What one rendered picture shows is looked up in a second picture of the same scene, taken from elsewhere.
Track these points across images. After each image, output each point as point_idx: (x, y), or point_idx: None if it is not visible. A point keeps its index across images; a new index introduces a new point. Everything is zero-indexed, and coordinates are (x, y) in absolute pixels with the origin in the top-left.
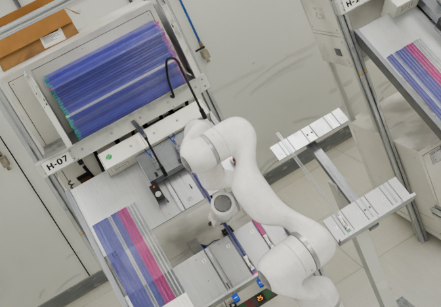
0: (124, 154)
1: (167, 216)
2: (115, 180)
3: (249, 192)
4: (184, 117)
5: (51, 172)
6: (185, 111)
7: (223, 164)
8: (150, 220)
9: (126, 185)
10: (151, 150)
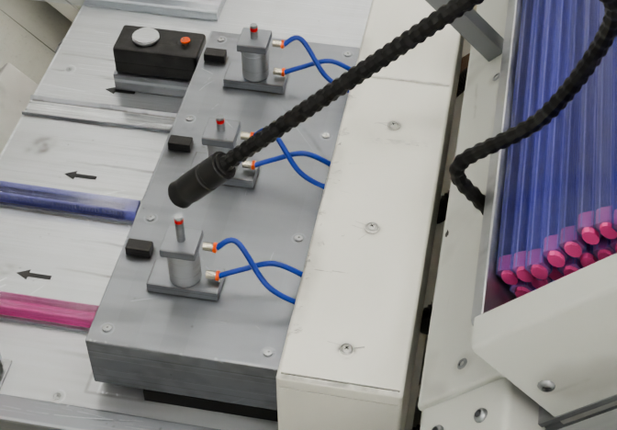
0: (395, 7)
1: (64, 60)
2: (359, 19)
3: None
4: (358, 261)
5: None
6: (389, 288)
7: (26, 332)
8: (109, 19)
9: (304, 31)
10: (317, 68)
